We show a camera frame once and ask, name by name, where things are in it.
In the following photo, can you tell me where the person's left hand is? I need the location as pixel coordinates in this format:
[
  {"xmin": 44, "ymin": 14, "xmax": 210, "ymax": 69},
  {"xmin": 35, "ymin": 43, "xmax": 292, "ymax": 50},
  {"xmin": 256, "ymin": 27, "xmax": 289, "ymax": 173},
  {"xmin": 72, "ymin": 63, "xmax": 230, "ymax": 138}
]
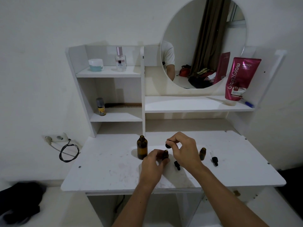
[{"xmin": 138, "ymin": 149, "xmax": 171, "ymax": 188}]

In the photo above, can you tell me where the person's right hand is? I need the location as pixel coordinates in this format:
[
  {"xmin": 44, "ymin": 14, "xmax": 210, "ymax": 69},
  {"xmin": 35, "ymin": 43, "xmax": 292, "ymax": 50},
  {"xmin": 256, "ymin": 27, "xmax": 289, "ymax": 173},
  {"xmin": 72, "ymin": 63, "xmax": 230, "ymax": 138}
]
[{"xmin": 166, "ymin": 131, "xmax": 205, "ymax": 173}]

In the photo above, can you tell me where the large amber glass bottle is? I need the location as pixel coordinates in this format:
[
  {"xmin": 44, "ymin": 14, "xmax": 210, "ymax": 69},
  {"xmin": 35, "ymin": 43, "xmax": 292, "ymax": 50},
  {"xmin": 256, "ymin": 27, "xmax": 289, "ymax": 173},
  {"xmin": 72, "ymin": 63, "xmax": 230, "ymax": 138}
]
[{"xmin": 137, "ymin": 135, "xmax": 148, "ymax": 160}]

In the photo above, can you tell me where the person's left forearm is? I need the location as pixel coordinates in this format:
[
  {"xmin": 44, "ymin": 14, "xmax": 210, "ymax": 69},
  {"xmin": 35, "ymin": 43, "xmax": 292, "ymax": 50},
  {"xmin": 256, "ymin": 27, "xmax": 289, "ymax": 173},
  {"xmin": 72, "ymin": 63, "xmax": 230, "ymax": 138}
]
[{"xmin": 112, "ymin": 178, "xmax": 157, "ymax": 227}]

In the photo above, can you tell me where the person's right forearm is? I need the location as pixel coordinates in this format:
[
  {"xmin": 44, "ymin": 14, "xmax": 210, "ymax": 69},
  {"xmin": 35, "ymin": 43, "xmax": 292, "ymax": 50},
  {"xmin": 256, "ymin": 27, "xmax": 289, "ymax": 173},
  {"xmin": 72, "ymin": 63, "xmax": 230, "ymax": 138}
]
[{"xmin": 190, "ymin": 163, "xmax": 269, "ymax": 227}]

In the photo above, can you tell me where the white vanity desk with shelves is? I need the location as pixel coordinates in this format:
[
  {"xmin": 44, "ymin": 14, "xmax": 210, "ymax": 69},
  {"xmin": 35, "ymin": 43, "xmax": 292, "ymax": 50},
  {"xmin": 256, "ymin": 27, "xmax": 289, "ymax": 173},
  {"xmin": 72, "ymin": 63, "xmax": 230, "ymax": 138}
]
[{"xmin": 60, "ymin": 44, "xmax": 287, "ymax": 227}]

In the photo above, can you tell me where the brown comb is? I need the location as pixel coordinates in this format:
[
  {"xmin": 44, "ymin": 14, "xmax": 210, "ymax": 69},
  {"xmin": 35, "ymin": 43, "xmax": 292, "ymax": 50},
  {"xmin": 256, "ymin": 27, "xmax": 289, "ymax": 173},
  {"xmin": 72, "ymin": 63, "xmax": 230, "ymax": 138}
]
[{"xmin": 104, "ymin": 102, "xmax": 142, "ymax": 109}]

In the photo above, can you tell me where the small yellow-label spray can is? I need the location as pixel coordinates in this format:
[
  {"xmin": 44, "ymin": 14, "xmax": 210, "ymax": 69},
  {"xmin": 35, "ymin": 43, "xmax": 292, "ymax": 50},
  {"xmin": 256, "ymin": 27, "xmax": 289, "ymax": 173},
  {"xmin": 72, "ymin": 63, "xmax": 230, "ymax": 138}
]
[{"xmin": 96, "ymin": 97, "xmax": 106, "ymax": 116}]

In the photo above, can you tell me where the white mattress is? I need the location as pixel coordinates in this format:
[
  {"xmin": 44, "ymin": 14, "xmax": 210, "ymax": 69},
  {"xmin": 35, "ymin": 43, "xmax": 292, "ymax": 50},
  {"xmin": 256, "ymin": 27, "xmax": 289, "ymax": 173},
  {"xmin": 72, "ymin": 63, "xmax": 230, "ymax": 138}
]
[{"xmin": 0, "ymin": 179, "xmax": 104, "ymax": 227}]

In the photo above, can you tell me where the pink cosmetic tube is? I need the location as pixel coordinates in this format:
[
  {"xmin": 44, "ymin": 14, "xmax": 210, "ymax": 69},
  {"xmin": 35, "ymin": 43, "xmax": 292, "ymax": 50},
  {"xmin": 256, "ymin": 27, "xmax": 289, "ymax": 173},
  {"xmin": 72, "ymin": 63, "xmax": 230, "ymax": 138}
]
[{"xmin": 225, "ymin": 57, "xmax": 262, "ymax": 102}]

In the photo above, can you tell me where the clear perfume bottle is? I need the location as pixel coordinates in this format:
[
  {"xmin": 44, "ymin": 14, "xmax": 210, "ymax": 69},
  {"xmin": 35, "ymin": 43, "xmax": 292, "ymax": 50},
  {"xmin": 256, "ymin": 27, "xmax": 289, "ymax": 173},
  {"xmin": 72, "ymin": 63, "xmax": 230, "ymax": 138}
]
[{"xmin": 115, "ymin": 46, "xmax": 127, "ymax": 72}]

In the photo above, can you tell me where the white teal cream jar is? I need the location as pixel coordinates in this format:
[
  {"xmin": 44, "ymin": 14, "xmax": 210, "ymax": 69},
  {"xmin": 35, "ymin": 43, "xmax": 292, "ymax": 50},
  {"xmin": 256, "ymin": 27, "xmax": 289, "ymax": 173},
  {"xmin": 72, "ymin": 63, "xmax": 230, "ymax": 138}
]
[{"xmin": 88, "ymin": 59, "xmax": 104, "ymax": 72}]

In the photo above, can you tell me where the black cloth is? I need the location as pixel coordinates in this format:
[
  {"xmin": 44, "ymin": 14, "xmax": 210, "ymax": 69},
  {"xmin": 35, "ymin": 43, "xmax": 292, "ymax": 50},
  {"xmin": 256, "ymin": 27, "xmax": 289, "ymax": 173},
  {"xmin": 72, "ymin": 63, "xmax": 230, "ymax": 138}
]
[{"xmin": 0, "ymin": 182, "xmax": 47, "ymax": 225}]

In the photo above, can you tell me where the thin black cable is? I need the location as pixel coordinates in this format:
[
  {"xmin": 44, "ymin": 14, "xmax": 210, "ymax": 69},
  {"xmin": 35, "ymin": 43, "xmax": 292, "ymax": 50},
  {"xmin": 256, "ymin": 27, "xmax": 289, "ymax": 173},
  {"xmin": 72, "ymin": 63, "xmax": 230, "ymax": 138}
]
[{"xmin": 115, "ymin": 195, "xmax": 125, "ymax": 213}]

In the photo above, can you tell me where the coiled black cable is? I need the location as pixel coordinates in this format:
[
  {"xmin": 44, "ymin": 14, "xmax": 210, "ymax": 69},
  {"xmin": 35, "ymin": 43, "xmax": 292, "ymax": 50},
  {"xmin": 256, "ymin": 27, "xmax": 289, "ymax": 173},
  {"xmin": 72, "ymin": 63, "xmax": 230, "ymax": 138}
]
[{"xmin": 59, "ymin": 139, "xmax": 80, "ymax": 163}]

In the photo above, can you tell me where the white wall socket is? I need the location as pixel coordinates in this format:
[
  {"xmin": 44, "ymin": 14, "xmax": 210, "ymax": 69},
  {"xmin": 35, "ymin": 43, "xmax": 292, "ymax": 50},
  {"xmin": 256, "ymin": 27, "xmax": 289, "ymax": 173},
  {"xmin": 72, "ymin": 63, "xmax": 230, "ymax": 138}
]
[{"xmin": 44, "ymin": 132, "xmax": 69, "ymax": 143}]

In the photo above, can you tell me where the grey plug with cable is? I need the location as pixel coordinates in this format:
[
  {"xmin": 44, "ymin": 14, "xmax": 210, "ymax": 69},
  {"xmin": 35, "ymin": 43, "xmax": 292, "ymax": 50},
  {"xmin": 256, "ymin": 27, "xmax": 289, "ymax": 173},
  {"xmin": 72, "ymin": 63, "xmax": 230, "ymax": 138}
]
[{"xmin": 45, "ymin": 136, "xmax": 80, "ymax": 158}]

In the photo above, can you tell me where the round wall mirror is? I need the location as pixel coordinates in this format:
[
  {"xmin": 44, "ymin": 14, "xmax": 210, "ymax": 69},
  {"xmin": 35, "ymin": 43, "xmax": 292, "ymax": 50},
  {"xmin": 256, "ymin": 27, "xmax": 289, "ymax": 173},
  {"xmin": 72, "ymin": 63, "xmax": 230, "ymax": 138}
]
[{"xmin": 160, "ymin": 0, "xmax": 247, "ymax": 90}]

